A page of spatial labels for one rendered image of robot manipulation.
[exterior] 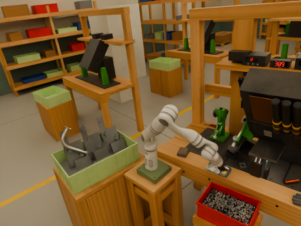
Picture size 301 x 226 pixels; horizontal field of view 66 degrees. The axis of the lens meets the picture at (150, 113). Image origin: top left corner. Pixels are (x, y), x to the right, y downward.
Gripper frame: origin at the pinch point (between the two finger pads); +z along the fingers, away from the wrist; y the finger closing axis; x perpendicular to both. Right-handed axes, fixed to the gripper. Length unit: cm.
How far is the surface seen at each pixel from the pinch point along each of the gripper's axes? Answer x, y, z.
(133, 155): 16, 75, 4
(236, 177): -0.9, -7.0, 11.1
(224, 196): 15.4, -7.1, 2.6
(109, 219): 70, 77, 20
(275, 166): -21.9, -24.4, 25.9
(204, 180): 9.3, 14.6, 16.3
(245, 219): 23.0, -23.6, -3.1
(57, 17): -282, 672, 86
